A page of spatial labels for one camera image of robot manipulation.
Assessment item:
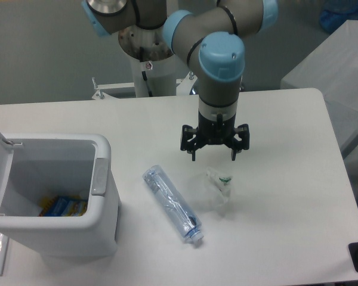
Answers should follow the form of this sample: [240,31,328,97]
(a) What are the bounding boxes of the clear plastic water bottle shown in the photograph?
[143,165,204,245]

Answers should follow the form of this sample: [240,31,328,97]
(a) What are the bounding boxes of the blue plastic bag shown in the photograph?
[319,1,358,34]

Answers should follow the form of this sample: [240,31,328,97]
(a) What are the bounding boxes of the blue yellow snack package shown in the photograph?
[38,195,88,217]

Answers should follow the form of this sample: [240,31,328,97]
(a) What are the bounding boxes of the black cable on pedestal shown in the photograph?
[138,46,154,97]

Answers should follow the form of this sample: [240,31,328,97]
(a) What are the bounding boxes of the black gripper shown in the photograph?
[180,113,250,161]

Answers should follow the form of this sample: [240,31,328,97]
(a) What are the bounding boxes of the grey covered side table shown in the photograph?
[280,20,358,157]

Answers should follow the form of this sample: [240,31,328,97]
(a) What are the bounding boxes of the white pedestal base bracket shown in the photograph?
[91,71,197,100]

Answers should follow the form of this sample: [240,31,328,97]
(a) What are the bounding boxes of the clear plastic wrapper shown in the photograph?
[199,166,233,217]

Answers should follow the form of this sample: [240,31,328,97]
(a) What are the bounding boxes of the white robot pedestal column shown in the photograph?
[118,25,177,98]

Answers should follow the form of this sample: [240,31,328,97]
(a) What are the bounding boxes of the white plastic trash can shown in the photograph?
[0,133,120,256]

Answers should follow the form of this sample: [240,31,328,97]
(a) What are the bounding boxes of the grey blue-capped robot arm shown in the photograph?
[81,1,278,156]

